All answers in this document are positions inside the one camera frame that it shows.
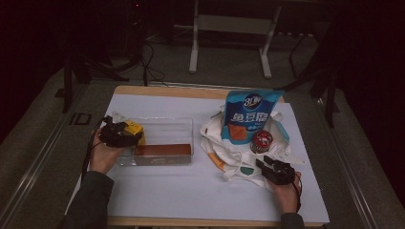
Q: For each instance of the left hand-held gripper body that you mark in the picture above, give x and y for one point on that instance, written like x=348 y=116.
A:
x=114 y=136

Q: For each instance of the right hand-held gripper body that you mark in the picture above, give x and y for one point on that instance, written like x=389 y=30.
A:
x=281 y=173

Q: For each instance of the yellow snack packet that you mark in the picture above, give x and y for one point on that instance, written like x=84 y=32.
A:
x=135 y=129

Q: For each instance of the small red-lidded jar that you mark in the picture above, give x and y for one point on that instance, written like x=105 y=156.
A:
x=261 y=140

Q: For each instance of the white tote bag coloured patches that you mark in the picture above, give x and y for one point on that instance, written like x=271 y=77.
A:
x=235 y=162

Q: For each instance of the long brown box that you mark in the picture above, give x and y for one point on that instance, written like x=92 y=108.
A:
x=162 y=149

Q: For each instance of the clear plastic container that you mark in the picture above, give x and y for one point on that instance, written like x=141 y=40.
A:
x=168 y=130

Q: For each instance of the blue snack pouch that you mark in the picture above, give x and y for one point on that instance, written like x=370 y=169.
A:
x=251 y=117

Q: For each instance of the person's left hand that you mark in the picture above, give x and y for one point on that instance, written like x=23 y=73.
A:
x=103 y=157

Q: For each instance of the person's right hand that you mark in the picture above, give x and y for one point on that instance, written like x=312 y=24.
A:
x=289 y=197

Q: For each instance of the black stand with legs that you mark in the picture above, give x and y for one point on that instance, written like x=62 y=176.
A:
x=68 y=82

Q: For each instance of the white table mat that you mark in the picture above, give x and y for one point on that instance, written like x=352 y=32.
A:
x=191 y=191

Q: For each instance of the black metal stand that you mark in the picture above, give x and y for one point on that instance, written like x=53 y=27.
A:
x=331 y=101

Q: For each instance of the black floor bracket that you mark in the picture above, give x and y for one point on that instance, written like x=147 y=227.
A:
x=74 y=118

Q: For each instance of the white metal stand frame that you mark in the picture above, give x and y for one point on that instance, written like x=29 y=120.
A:
x=234 y=24

